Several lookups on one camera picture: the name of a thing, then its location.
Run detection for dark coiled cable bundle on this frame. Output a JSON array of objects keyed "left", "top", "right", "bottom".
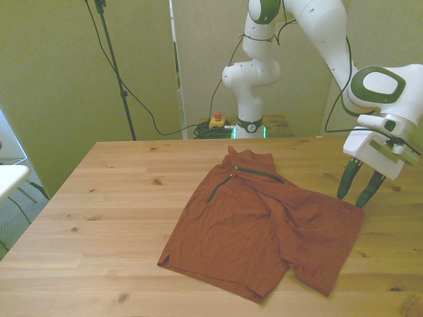
[{"left": 193, "top": 120, "right": 237, "bottom": 141}]

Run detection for metal wrist camera mount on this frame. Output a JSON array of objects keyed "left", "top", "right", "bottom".
[{"left": 369, "top": 136, "right": 419, "bottom": 167}]

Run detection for white folding table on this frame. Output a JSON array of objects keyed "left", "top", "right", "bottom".
[{"left": 0, "top": 164, "right": 38, "bottom": 205}]

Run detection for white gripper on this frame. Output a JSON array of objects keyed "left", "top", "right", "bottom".
[{"left": 336, "top": 131, "right": 406, "bottom": 209}]

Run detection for rust orange shorts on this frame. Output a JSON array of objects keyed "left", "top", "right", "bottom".
[{"left": 156, "top": 145, "right": 366, "bottom": 304}]

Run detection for white leaning board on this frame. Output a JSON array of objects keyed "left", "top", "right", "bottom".
[{"left": 0, "top": 108, "right": 28, "bottom": 166}]

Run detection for yellow emergency stop button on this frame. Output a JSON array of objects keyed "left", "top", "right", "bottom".
[{"left": 208, "top": 111, "right": 227, "bottom": 131}]

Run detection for black tripod cable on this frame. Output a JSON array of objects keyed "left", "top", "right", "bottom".
[{"left": 82, "top": 0, "right": 212, "bottom": 137}]

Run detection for black tripod stand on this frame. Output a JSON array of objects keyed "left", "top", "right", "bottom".
[{"left": 93, "top": 0, "right": 137, "bottom": 141}]

